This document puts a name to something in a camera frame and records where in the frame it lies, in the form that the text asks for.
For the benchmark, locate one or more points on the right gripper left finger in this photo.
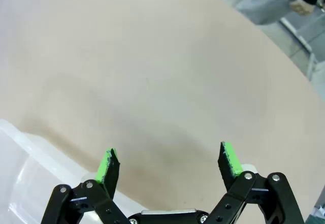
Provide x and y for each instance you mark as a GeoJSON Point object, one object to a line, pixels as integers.
{"type": "Point", "coordinates": [101, 198]}

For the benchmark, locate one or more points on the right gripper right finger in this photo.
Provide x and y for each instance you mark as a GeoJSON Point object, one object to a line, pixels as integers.
{"type": "Point", "coordinates": [236, 198]}

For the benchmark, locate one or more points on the large clear plastic bin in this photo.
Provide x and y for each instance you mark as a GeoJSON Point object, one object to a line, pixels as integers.
{"type": "Point", "coordinates": [23, 173]}

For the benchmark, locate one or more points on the person's left hand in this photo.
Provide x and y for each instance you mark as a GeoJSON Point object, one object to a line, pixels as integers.
{"type": "Point", "coordinates": [300, 6]}

